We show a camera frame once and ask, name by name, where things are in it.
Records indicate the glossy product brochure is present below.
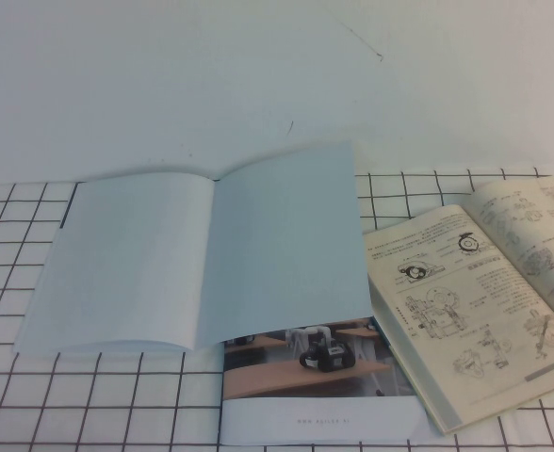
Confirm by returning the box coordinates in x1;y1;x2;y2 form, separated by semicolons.
11;139;378;355

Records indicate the brochure with robot photo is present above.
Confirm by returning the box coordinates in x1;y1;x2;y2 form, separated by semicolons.
220;317;432;446

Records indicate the yellowed technical diagram book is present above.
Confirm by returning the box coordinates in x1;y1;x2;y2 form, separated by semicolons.
361;171;554;436

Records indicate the white black-grid tablecloth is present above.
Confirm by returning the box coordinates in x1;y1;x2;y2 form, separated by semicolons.
0;164;554;452

